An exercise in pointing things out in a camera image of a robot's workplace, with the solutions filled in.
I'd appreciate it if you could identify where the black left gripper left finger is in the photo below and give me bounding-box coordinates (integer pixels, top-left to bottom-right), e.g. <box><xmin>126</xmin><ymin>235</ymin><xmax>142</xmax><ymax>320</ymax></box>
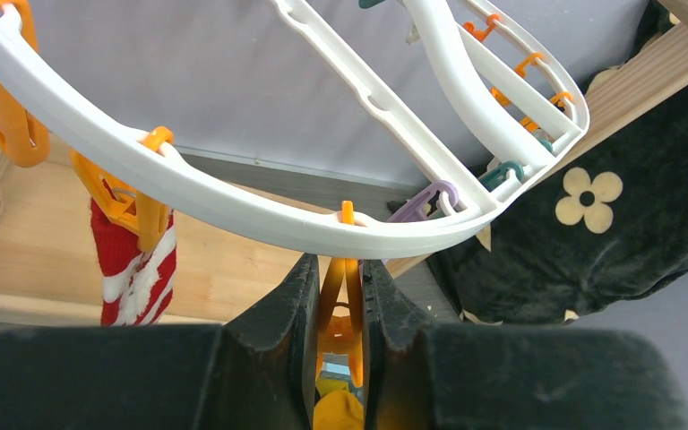
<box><xmin>0</xmin><ymin>254</ymin><xmax>319</xmax><ymax>429</ymax></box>

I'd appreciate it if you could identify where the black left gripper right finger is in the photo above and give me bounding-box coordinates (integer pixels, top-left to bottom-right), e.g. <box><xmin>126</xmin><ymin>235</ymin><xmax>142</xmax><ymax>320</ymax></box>
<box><xmin>362</xmin><ymin>260</ymin><xmax>688</xmax><ymax>429</ymax></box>

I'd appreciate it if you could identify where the mustard yellow sock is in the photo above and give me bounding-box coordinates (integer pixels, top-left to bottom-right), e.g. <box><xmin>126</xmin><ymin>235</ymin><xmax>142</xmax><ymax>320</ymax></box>
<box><xmin>313</xmin><ymin>377</ymin><xmax>365</xmax><ymax>430</ymax></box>

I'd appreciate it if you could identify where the orange clothes peg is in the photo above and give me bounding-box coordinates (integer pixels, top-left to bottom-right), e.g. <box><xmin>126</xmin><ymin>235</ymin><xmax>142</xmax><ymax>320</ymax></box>
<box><xmin>315</xmin><ymin>200</ymin><xmax>366</xmax><ymax>390</ymax></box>
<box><xmin>0</xmin><ymin>1</ymin><xmax>50</xmax><ymax>168</ymax></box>
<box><xmin>70</xmin><ymin>150</ymin><xmax>171</xmax><ymax>253</ymax></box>

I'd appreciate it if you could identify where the red white striped santa sock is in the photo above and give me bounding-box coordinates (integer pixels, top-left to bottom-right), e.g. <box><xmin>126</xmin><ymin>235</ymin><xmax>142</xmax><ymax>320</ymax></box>
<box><xmin>90</xmin><ymin>202</ymin><xmax>176</xmax><ymax>326</ymax></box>

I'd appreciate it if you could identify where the white plastic sock hanger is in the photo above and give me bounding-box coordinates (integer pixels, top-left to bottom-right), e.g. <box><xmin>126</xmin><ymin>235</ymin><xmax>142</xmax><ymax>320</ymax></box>
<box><xmin>0</xmin><ymin>0</ymin><xmax>591</xmax><ymax>260</ymax></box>

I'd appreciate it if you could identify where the wooden hanger stand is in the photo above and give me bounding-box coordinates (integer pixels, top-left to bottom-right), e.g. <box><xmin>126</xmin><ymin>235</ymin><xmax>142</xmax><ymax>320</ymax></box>
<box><xmin>0</xmin><ymin>0</ymin><xmax>688</xmax><ymax>328</ymax></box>

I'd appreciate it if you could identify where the lilac clothes peg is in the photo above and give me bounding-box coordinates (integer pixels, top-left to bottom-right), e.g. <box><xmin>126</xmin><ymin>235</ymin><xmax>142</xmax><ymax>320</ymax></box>
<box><xmin>387</xmin><ymin>180</ymin><xmax>459</xmax><ymax>223</ymax></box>

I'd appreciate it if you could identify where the teal clothes peg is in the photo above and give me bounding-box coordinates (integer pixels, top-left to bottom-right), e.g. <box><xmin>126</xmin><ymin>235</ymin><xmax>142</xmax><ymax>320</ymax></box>
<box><xmin>478</xmin><ymin>161</ymin><xmax>524</xmax><ymax>192</ymax></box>

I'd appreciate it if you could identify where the black floral plush blanket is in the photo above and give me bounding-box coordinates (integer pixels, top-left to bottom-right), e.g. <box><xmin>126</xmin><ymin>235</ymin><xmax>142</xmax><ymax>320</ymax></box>
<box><xmin>386</xmin><ymin>0</ymin><xmax>688</xmax><ymax>326</ymax></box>

